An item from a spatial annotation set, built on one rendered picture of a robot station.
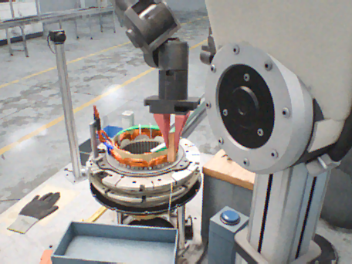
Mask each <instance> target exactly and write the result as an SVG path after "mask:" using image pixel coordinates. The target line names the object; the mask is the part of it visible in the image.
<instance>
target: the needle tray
mask: <svg viewBox="0 0 352 264"><path fill-rule="evenodd" d="M178 239H179V229H176V228H158V227H149V226H139V225H113V224H103V223H94V222H77V221H70V222H69V224H68V225H67V227H66V230H65V232H64V233H63V235H62V237H61V238H60V240H59V242H58V243H57V244H56V247H55V248H54V250H53V251H52V254H51V255H50V259H51V262H52V264H176V263H177V258H178Z"/></svg>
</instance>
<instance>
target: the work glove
mask: <svg viewBox="0 0 352 264"><path fill-rule="evenodd" d="M38 198H39V199H38ZM59 198H60V193H59V191H57V192H55V193H54V194H53V192H49V193H48V194H45V195H43V196H42V197H41V198H40V195H36V196H35V197H34V198H33V199H32V200H31V201H30V202H28V203H27V204H26V205H25V206H24V207H23V209H21V211H20V212H19V214H18V216H17V219H16V220H15V222H14V223H12V224H11V225H10V226H9V227H8V228H6V229H8V230H9V231H13V232H18V233H22V234H25V232H26V231H27V230H28V229H29V228H30V227H31V226H32V225H33V224H35V223H36V222H37V221H38V220H40V219H43V218H45V217H46V216H47V215H50V214H52V213H53V212H55V211H56V210H57V209H59V206H58V205H54V204H55V203H56V201H57V200H59ZM53 205H54V206H53Z"/></svg>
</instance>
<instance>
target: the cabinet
mask: <svg viewBox="0 0 352 264"><path fill-rule="evenodd" d="M251 201H252V190H251V189H247V188H244V187H242V186H239V185H235V184H232V183H229V182H227V181H222V180H220V179H217V178H215V177H211V176H208V175H206V174H203V183H202V200H201V236H203V237H205V238H208V243H209V232H210V219H211V218H212V217H214V216H215V215H216V214H217V213H218V212H220V211H221V210H222V209H223V208H224V207H225V206H228V207H229V208H233V209H234V210H235V211H237V212H240V213H242V214H243V215H246V216H248V217H250V211H251Z"/></svg>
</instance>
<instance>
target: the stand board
mask: <svg viewBox="0 0 352 264"><path fill-rule="evenodd" d="M224 154H225V152H224V151H223V150H222V149H221V150H220V151H219V152H218V153H217V154H216V155H215V156H214V157H212V158H211V159H210V160H209V161H208V162H207V163H205V164H204V165H203V166H202V174H206V175H208V176H211V177H215V178H217V179H220V180H222V181H227V182H229V183H232V184H235V185H239V186H242V187H244V188H247V189H251V190H253V185H254V180H255V173H252V172H251V171H247V170H246V169H244V168H243V167H240V166H239V165H238V164H237V163H235V162H234V161H232V160H230V159H228V160H227V158H225V157H223V158H221V156H222V155H224Z"/></svg>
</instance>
